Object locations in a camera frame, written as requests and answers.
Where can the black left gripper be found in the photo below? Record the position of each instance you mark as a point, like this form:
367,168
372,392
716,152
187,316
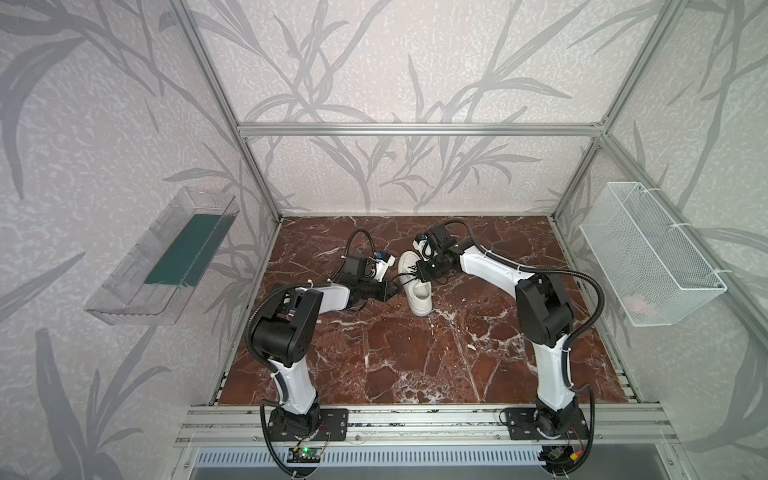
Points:
384,288

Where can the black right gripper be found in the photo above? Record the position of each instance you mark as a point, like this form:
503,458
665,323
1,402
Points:
428,267

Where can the black shoelace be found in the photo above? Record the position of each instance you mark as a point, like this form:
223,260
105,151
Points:
411,284

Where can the white sneaker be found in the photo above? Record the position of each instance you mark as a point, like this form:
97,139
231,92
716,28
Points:
419,306

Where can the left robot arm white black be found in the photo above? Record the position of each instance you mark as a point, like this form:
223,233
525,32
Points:
280,331

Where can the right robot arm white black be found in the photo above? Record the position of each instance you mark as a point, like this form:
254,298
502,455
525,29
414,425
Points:
544,310

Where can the left green circuit board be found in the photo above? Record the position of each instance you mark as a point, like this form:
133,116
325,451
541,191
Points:
305,454

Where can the pink item in basket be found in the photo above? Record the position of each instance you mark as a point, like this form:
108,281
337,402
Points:
636,304

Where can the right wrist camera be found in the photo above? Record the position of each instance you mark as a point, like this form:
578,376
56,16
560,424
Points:
434,242

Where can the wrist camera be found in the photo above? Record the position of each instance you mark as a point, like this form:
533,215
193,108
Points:
434,242
378,265

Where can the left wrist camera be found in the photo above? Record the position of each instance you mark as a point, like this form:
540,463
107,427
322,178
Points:
378,265

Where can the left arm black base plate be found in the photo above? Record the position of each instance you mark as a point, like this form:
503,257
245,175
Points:
330,423

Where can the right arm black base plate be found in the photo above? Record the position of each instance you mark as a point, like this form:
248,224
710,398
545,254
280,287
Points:
525,423

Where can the aluminium frame crossbar back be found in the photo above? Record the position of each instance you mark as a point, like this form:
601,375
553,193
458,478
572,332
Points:
248,130

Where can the clear plastic wall bin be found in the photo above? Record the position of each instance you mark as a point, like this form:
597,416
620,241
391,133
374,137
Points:
154,282

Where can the right circuit board with wires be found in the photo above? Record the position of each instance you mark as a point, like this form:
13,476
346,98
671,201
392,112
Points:
561,455

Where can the white wire mesh basket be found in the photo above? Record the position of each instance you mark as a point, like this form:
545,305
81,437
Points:
643,250

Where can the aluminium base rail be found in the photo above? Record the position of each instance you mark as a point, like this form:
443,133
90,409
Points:
410,424

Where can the aluminium frame post back left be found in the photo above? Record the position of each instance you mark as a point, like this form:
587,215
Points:
194,40

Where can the aluminium frame post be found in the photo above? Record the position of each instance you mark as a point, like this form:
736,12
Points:
194,40
662,27

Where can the aluminium frame post back right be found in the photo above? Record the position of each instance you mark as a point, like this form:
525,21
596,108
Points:
662,27

